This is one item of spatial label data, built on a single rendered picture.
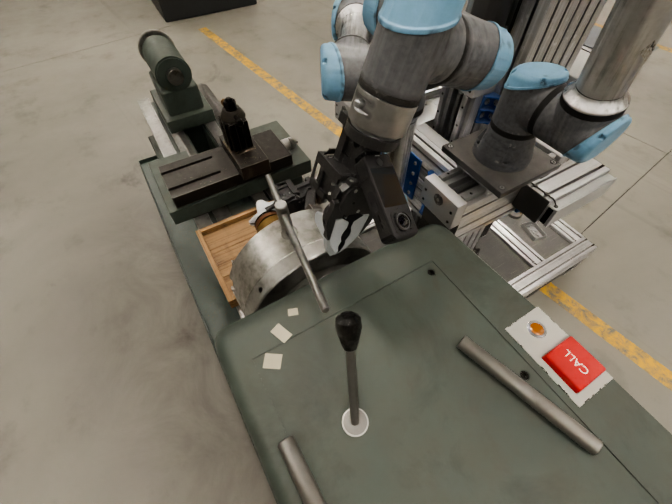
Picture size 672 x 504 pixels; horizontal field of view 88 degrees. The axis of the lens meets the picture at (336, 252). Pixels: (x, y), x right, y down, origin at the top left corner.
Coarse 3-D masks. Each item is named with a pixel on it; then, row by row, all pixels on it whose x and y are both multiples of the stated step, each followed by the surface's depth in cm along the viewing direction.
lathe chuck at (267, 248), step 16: (272, 224) 70; (304, 224) 69; (256, 240) 69; (272, 240) 68; (288, 240) 67; (304, 240) 67; (240, 256) 71; (256, 256) 68; (272, 256) 66; (240, 272) 70; (256, 272) 67; (240, 288) 71; (240, 304) 73
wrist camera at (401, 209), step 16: (368, 160) 43; (384, 160) 44; (368, 176) 43; (384, 176) 43; (368, 192) 43; (384, 192) 43; (400, 192) 44; (384, 208) 42; (400, 208) 43; (384, 224) 42; (400, 224) 42; (384, 240) 43; (400, 240) 43
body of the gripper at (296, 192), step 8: (288, 184) 94; (304, 184) 96; (280, 192) 93; (288, 192) 93; (296, 192) 92; (304, 192) 94; (296, 200) 91; (304, 200) 93; (320, 200) 95; (288, 208) 91; (296, 208) 93; (304, 208) 94
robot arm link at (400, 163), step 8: (424, 96) 79; (416, 112) 80; (416, 120) 84; (408, 128) 84; (408, 136) 85; (400, 144) 87; (408, 144) 88; (384, 152) 91; (392, 152) 89; (400, 152) 88; (408, 152) 90; (392, 160) 91; (400, 160) 90; (408, 160) 93; (400, 168) 93; (400, 176) 95; (400, 184) 97
